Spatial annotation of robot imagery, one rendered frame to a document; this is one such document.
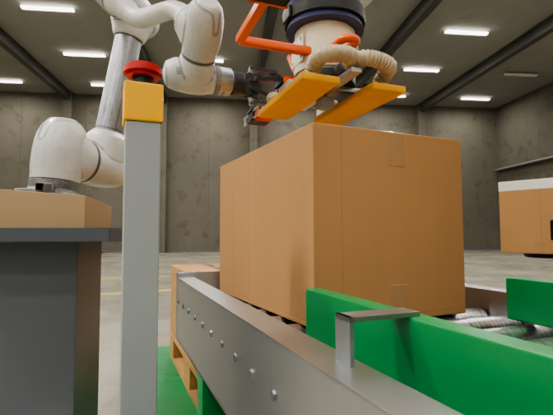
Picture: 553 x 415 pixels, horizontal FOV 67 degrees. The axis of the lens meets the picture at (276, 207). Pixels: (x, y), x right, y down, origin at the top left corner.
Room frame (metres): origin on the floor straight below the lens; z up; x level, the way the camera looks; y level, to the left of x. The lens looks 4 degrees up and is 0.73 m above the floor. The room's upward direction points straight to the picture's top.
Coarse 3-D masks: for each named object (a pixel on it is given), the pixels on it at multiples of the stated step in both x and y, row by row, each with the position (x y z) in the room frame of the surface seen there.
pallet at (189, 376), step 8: (176, 344) 2.34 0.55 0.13; (176, 352) 2.46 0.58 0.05; (176, 360) 2.42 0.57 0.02; (184, 360) 2.09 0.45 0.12; (176, 368) 2.33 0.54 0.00; (184, 368) 2.08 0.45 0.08; (192, 368) 1.90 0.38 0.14; (184, 376) 2.08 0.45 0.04; (192, 376) 1.97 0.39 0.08; (184, 384) 2.08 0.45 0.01; (192, 384) 1.97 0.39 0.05; (192, 392) 1.94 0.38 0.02
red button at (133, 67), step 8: (128, 64) 0.73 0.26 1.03; (136, 64) 0.72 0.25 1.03; (144, 64) 0.73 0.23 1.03; (152, 64) 0.73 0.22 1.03; (128, 72) 0.74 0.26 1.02; (136, 72) 0.73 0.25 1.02; (144, 72) 0.73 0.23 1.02; (152, 72) 0.74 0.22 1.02; (160, 72) 0.75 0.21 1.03; (136, 80) 0.74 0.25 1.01; (144, 80) 0.74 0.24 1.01; (152, 80) 0.76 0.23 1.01
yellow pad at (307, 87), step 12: (300, 72) 0.96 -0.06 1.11; (312, 72) 0.96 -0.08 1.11; (288, 84) 1.03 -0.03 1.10; (300, 84) 0.99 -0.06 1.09; (312, 84) 0.99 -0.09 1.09; (324, 84) 0.99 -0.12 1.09; (336, 84) 0.99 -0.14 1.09; (276, 96) 1.11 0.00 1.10; (288, 96) 1.08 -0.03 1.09; (300, 96) 1.08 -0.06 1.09; (312, 96) 1.08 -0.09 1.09; (264, 108) 1.20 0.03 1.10; (276, 108) 1.17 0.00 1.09; (288, 108) 1.17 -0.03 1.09; (300, 108) 1.17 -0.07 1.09
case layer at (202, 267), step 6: (174, 264) 2.59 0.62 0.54; (180, 264) 2.59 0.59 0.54; (186, 264) 2.58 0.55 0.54; (192, 264) 2.58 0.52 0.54; (198, 264) 2.58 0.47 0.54; (204, 264) 2.58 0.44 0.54; (210, 264) 2.58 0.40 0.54; (216, 264) 2.58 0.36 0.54; (174, 270) 2.44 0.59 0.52; (180, 270) 2.24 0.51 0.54; (186, 270) 2.18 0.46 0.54; (192, 270) 2.18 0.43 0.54; (198, 270) 2.18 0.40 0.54; (204, 270) 2.18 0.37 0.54; (210, 270) 2.17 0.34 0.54; (174, 276) 2.44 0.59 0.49; (174, 282) 2.43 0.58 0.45; (174, 288) 2.43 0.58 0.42; (174, 294) 2.43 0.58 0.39; (174, 300) 2.43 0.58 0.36; (174, 306) 2.42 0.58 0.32; (174, 312) 2.42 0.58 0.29; (174, 318) 2.42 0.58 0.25; (174, 324) 2.42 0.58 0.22; (174, 330) 2.41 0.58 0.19; (174, 336) 2.41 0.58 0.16; (186, 354) 2.06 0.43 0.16
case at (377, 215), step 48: (288, 144) 0.90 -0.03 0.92; (336, 144) 0.83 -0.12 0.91; (384, 144) 0.88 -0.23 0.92; (432, 144) 0.94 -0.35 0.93; (240, 192) 1.17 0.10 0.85; (288, 192) 0.90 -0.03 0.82; (336, 192) 0.83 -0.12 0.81; (384, 192) 0.88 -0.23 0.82; (432, 192) 0.93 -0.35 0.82; (240, 240) 1.17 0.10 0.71; (288, 240) 0.90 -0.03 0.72; (336, 240) 0.83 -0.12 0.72; (384, 240) 0.88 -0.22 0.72; (432, 240) 0.93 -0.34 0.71; (240, 288) 1.17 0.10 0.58; (288, 288) 0.90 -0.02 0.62; (336, 288) 0.83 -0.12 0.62; (384, 288) 0.88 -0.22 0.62; (432, 288) 0.93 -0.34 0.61
